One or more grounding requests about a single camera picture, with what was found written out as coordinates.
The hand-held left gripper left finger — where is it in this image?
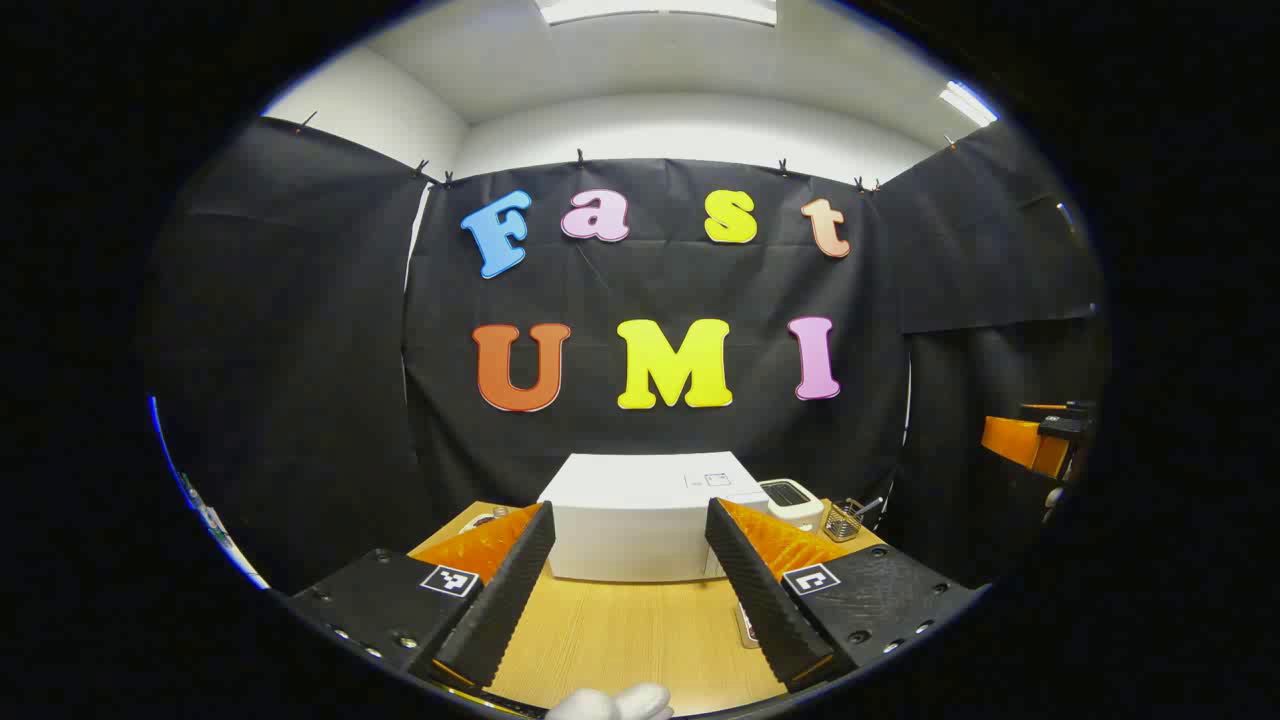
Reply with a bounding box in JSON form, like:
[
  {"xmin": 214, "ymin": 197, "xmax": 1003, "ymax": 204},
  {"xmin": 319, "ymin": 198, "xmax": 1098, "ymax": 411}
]
[{"xmin": 290, "ymin": 500, "xmax": 557, "ymax": 691}]

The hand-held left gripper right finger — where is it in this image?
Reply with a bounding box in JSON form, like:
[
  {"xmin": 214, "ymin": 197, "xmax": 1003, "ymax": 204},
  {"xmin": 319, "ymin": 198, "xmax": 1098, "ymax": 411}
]
[{"xmin": 705, "ymin": 497, "xmax": 986, "ymax": 694}]

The white microwave oven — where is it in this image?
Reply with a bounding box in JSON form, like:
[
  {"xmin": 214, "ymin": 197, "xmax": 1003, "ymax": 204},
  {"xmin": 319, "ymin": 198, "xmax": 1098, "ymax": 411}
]
[{"xmin": 537, "ymin": 452, "xmax": 771, "ymax": 584}]

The white toaster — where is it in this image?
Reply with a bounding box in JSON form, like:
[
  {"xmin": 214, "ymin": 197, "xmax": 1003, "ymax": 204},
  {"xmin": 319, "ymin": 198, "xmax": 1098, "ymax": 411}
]
[{"xmin": 758, "ymin": 478, "xmax": 826, "ymax": 534}]

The cluttered white side table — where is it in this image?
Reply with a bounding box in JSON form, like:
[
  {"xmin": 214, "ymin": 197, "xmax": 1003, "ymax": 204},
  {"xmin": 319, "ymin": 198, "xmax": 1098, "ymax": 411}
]
[{"xmin": 150, "ymin": 395, "xmax": 271, "ymax": 591}]

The black backdrop cloth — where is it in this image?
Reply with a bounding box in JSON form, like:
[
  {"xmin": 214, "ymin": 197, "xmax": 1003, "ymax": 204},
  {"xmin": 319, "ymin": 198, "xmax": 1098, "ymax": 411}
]
[{"xmin": 140, "ymin": 115, "xmax": 1111, "ymax": 601}]

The ceiling light panel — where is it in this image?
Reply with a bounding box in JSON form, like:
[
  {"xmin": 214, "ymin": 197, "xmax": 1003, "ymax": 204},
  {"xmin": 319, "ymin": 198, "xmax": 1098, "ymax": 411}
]
[
  {"xmin": 535, "ymin": 0, "xmax": 779, "ymax": 27},
  {"xmin": 938, "ymin": 82, "xmax": 999, "ymax": 128}
]

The wire mesh utensil basket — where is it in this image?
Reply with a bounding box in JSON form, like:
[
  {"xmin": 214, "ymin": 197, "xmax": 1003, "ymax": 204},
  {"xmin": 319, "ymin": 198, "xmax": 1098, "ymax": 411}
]
[{"xmin": 822, "ymin": 498, "xmax": 866, "ymax": 543}]

